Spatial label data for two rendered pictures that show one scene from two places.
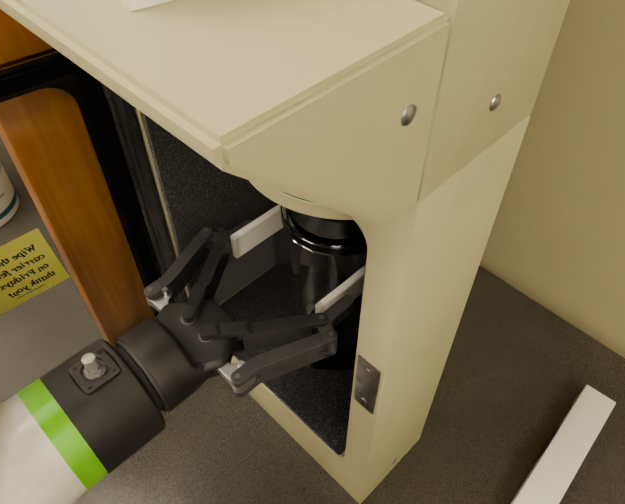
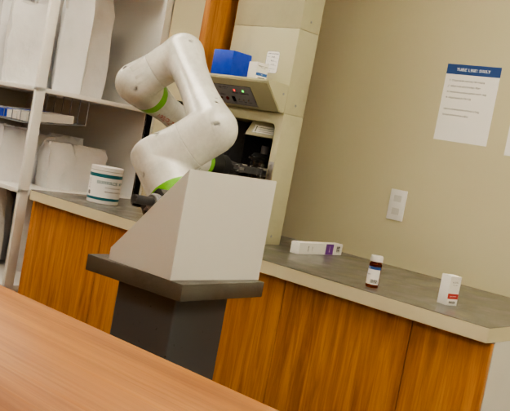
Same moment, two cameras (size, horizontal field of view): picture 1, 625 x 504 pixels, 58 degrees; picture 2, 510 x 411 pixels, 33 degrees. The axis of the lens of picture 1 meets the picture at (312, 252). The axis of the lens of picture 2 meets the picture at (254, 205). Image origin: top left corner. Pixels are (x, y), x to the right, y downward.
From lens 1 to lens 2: 2.81 m
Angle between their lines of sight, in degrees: 45
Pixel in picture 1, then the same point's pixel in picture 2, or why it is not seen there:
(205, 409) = not seen: hidden behind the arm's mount
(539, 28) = (301, 99)
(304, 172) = (272, 90)
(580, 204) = (334, 205)
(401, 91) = (282, 90)
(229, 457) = not seen: hidden behind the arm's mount
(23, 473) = not seen: hidden behind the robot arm
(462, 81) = (290, 96)
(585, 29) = (330, 150)
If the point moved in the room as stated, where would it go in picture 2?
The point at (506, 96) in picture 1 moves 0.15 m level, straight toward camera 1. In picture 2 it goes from (297, 107) to (286, 102)
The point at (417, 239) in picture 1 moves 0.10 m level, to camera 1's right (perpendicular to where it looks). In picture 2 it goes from (283, 121) to (311, 127)
